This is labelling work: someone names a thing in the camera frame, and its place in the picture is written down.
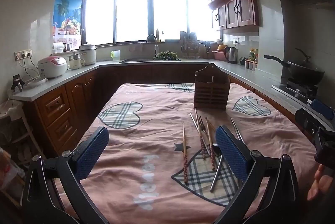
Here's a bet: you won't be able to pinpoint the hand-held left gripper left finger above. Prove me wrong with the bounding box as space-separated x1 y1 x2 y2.
21 126 110 224

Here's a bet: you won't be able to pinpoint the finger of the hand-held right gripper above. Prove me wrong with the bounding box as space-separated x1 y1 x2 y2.
295 108 327 137
311 99 335 122

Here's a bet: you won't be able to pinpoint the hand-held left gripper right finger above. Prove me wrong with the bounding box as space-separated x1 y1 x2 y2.
215 125 300 224

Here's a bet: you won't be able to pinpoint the metal chopstick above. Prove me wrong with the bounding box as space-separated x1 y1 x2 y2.
230 117 244 142
190 112 201 133

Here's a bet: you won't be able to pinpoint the metal spoon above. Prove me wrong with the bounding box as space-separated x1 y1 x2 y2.
210 144 225 192

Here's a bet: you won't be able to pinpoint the metal fork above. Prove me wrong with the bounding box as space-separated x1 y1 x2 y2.
198 115 211 156

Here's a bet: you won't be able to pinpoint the brown wooden utensil holder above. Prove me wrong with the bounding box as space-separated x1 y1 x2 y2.
193 63 231 111

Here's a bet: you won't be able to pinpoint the person's right hand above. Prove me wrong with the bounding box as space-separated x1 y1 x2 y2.
307 163 335 201

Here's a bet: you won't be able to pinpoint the gas stove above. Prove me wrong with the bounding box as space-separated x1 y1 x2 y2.
272 78 318 104

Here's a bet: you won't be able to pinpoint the black wok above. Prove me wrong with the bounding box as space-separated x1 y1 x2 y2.
263 48 326 86

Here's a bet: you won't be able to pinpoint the brown wooden lower cabinets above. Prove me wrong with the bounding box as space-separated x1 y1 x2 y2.
22 63 262 156

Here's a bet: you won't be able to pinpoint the white shelf rack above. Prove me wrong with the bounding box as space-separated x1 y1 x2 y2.
0 100 42 162

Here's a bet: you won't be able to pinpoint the spice jars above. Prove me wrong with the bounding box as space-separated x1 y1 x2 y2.
245 59 258 71

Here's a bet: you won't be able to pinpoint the grey kitchen countertop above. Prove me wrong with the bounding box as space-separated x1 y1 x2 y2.
13 57 335 133

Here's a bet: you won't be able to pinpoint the small white electric pot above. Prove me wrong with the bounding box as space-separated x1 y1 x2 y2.
68 51 85 70

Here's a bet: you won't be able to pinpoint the pink and white rice cooker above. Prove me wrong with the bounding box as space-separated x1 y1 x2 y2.
37 56 68 79

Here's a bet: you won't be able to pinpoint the steel electric kettle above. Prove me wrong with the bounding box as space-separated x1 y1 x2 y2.
224 46 239 64

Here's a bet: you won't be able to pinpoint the large white cooking pot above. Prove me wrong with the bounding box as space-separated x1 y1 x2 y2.
79 44 97 66

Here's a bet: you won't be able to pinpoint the kitchen sink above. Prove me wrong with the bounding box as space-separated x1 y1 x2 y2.
119 57 182 64

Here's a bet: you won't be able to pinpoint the small black device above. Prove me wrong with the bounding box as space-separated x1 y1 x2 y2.
12 74 26 91

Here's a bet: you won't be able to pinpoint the metal dish rack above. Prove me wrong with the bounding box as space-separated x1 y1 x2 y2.
180 31 200 58

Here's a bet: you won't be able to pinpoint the bowl of green vegetables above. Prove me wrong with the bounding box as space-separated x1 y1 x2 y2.
154 50 179 61

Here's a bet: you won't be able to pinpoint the metal kitchen faucet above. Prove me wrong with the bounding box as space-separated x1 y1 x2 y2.
146 34 159 58

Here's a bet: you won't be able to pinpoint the large kitchen window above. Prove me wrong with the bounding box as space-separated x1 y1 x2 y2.
82 0 223 45

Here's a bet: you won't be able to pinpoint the white power cable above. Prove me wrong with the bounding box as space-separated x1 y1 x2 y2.
18 55 48 86

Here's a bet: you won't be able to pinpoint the wall socket strip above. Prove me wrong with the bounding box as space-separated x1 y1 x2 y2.
14 49 33 61

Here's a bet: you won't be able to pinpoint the fruit and palm wall poster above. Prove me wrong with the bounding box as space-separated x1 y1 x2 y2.
53 0 84 44

